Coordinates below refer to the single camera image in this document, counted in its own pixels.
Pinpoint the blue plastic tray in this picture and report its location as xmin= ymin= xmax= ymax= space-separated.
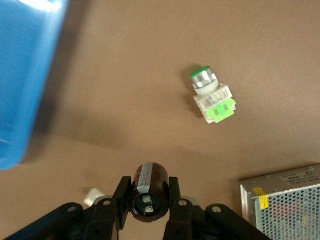
xmin=0 ymin=0 xmax=71 ymax=172

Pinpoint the large white curved clamp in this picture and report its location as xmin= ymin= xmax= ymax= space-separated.
xmin=83 ymin=188 xmax=107 ymax=207

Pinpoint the green push button switch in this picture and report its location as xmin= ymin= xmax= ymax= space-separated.
xmin=188 ymin=65 xmax=237 ymax=125

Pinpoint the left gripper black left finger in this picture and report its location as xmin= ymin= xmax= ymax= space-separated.
xmin=6 ymin=175 xmax=133 ymax=240

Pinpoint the dark cylindrical capacitor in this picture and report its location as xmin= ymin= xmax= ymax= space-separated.
xmin=128 ymin=161 xmax=171 ymax=224

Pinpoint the brown table mat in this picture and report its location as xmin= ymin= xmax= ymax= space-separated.
xmin=0 ymin=0 xmax=320 ymax=240

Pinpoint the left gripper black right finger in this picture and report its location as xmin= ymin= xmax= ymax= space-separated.
xmin=162 ymin=176 xmax=272 ymax=240

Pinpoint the metal mesh power supply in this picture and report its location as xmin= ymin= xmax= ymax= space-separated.
xmin=239 ymin=163 xmax=320 ymax=240

